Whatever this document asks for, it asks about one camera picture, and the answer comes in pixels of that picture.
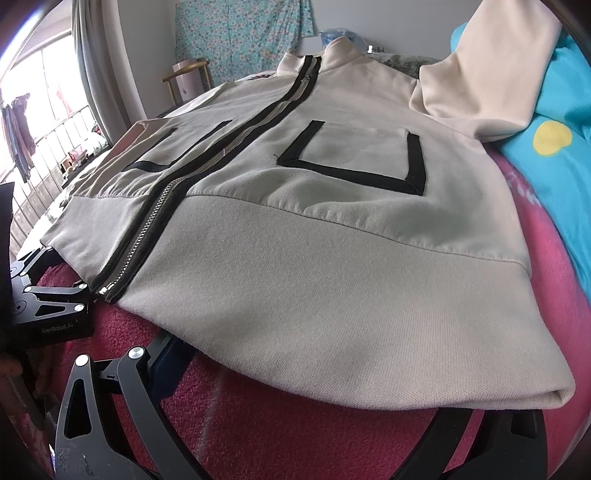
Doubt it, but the pink bag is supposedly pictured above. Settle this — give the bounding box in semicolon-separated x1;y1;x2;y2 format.
172;60;209;101

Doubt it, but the floral teal hanging cloth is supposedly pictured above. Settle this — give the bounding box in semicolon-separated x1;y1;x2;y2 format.
174;0;320;89

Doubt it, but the wooden chair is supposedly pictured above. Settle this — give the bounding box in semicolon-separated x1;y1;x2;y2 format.
161;60;214;110

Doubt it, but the clear plastic bag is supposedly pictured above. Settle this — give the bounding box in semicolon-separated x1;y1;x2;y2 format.
320;27;369;52

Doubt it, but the beige zip jacket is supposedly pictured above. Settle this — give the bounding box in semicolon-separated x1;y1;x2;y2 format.
41;0;578;412

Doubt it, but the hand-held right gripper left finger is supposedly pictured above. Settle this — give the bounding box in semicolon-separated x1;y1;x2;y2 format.
54;330;195;480

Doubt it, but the balcony railing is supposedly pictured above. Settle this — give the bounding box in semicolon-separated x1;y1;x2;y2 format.
0;105;112;252

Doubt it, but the hanging laundry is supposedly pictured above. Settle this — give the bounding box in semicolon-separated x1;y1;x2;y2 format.
0;91;38;184

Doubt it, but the grey patterned pillow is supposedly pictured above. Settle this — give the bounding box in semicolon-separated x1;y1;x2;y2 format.
367;50;446;80

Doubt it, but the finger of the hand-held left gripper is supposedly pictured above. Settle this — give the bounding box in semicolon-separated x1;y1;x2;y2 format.
14;282;95;320
11;246;63;280

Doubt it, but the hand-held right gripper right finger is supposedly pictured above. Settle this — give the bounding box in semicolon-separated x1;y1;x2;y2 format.
413;406;552;480

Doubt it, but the grey curtain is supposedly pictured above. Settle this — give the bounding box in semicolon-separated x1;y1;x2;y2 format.
71;0;160;123

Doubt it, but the pink fleece blanket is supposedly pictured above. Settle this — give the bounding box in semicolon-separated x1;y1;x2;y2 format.
18;150;591;480

